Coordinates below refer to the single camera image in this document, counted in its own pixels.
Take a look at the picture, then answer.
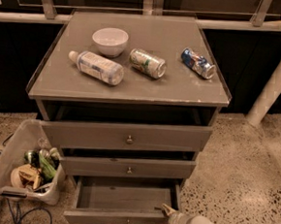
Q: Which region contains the blue soda can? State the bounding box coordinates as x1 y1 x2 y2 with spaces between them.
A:
181 48 216 80

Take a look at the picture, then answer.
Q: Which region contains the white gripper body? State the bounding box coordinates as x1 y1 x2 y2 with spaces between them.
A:
168 211 189 224

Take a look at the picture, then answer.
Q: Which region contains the green snack bag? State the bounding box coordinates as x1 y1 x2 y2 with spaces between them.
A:
39 154 56 181

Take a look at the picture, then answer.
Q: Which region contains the grey drawer cabinet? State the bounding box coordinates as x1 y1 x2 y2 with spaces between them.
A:
17 4 238 196

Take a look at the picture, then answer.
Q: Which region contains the blue floor cable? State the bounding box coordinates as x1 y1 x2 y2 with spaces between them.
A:
5 198 54 224

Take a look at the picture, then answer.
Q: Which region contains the grey drawer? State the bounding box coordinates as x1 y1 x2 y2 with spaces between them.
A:
60 156 196 179
42 121 212 152
63 176 180 224

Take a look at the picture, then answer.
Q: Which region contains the grey top drawer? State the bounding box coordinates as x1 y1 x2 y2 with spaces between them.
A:
42 121 212 152

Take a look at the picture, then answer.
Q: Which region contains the clear plastic bin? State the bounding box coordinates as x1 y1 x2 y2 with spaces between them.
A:
0 119 65 206

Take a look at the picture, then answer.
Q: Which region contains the grey middle drawer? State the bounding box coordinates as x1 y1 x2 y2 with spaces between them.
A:
60 156 196 179

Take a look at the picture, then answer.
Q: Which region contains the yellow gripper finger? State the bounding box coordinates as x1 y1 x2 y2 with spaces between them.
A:
162 204 175 216

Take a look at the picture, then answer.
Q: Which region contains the grey bottom drawer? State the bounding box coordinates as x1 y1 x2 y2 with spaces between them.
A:
63 176 180 224

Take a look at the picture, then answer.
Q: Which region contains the clear plastic water bottle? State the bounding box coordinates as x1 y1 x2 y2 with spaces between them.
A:
68 51 124 85

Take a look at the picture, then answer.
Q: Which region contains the green white soda can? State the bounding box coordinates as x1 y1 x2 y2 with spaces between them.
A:
129 48 167 80

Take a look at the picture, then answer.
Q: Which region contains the white diagonal support post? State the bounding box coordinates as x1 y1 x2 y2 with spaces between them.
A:
246 60 281 127

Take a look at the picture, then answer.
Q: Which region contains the metal railing frame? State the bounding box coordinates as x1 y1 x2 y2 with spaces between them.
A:
0 0 281 32

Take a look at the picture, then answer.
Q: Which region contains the white ceramic bowl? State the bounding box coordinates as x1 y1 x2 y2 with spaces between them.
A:
92 28 129 57

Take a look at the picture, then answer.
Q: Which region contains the yellow brown snack packet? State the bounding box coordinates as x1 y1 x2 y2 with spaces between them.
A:
18 164 42 189

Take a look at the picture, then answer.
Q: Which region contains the green can in bin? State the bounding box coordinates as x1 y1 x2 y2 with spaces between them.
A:
24 150 40 168

